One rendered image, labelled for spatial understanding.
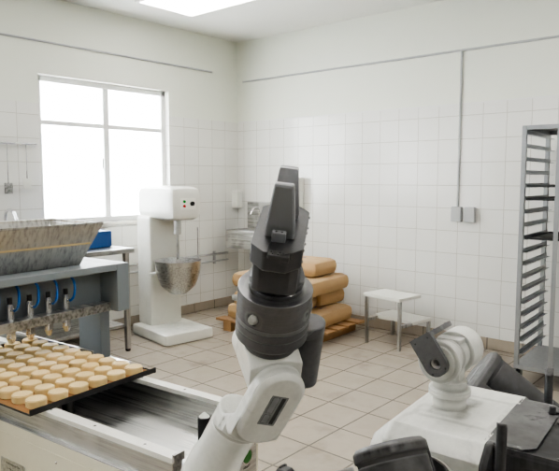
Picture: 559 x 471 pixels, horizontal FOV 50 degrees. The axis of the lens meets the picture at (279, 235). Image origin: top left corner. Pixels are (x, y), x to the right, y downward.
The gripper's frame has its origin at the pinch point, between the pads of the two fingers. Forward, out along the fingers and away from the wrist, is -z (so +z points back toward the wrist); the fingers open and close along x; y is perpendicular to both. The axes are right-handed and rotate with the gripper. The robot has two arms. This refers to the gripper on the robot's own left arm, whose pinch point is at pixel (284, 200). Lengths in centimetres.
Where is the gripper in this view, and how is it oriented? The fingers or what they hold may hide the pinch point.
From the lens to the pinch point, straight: 65.2
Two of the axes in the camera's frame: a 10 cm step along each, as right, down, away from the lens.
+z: -0.9, 8.8, 4.8
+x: 1.2, -4.6, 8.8
